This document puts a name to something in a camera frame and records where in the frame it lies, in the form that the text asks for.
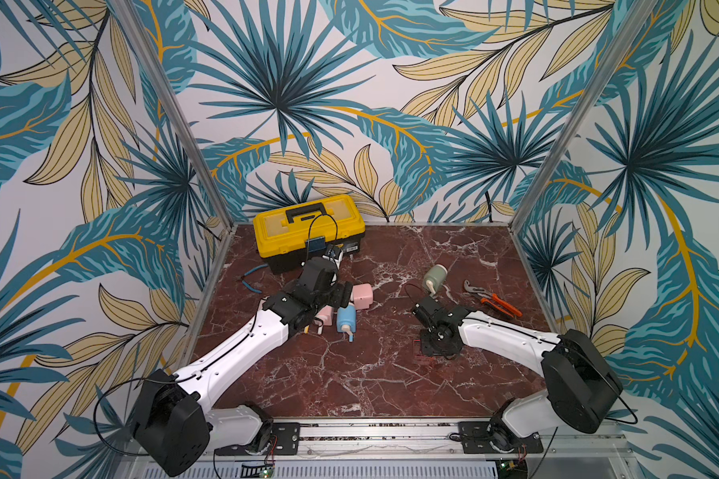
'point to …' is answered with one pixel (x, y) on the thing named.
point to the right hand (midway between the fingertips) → (431, 347)
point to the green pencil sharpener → (434, 277)
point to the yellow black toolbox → (282, 233)
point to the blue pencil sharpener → (347, 319)
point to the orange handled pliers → (492, 299)
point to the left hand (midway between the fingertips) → (334, 283)
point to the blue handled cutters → (248, 285)
